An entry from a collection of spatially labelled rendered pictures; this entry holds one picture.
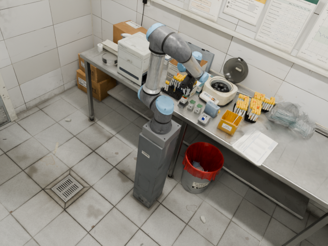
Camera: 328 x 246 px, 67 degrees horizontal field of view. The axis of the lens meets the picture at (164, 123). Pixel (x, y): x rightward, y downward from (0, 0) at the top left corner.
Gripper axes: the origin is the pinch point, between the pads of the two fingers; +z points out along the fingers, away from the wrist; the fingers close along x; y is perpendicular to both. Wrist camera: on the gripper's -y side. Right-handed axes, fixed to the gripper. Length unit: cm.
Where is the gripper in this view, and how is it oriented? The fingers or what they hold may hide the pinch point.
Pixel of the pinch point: (185, 94)
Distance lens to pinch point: 194.6
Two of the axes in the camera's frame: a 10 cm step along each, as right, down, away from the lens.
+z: -1.4, 7.0, 7.0
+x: -8.0, -5.0, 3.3
